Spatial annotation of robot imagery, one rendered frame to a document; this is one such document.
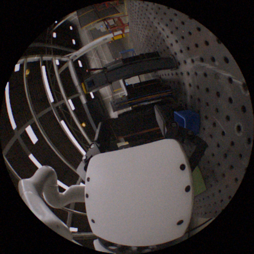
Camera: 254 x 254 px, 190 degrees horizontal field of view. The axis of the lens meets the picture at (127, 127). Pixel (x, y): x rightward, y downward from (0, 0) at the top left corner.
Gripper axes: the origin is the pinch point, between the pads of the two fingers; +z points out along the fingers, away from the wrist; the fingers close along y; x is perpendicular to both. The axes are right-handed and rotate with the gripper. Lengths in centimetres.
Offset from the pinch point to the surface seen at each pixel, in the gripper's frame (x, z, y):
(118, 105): -14.2, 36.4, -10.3
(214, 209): -24.6, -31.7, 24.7
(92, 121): -8.0, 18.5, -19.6
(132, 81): -187, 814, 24
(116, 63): 10.4, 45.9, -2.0
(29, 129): 61, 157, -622
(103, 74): 7.3, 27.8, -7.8
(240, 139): -4.5, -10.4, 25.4
